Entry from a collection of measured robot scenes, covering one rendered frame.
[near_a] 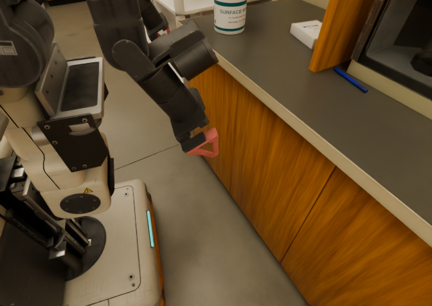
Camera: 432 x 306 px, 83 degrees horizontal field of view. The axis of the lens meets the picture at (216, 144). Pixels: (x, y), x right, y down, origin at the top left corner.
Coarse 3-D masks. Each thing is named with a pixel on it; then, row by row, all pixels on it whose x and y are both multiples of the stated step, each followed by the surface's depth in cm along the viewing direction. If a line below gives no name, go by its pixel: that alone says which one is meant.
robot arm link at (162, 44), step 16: (176, 32) 35; (192, 32) 34; (112, 48) 30; (128, 48) 31; (160, 48) 35; (176, 48) 35; (192, 48) 35; (208, 48) 35; (128, 64) 32; (144, 64) 33; (176, 64) 36; (192, 64) 36; (208, 64) 37
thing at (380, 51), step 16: (400, 0) 59; (416, 0) 57; (384, 16) 64; (400, 16) 60; (416, 16) 58; (384, 32) 65; (400, 32) 62; (416, 32) 59; (368, 48) 70; (384, 48) 66; (400, 48) 63; (416, 48) 60; (368, 64) 72; (384, 64) 68; (400, 64) 64; (416, 64) 61; (400, 80) 66; (416, 80) 63
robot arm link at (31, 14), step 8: (16, 8) 28; (24, 8) 29; (32, 8) 30; (16, 16) 27; (24, 16) 28; (32, 16) 29; (40, 16) 31; (32, 24) 28; (40, 24) 30; (48, 24) 32; (40, 32) 29; (48, 32) 31; (48, 40) 31; (48, 48) 31
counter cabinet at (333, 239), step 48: (240, 96) 92; (240, 144) 107; (288, 144) 77; (240, 192) 129; (288, 192) 88; (336, 192) 66; (288, 240) 101; (336, 240) 74; (384, 240) 58; (336, 288) 83; (384, 288) 64
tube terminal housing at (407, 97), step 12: (348, 72) 79; (360, 72) 76; (372, 72) 73; (372, 84) 74; (384, 84) 71; (396, 84) 68; (396, 96) 69; (408, 96) 67; (420, 96) 64; (420, 108) 65
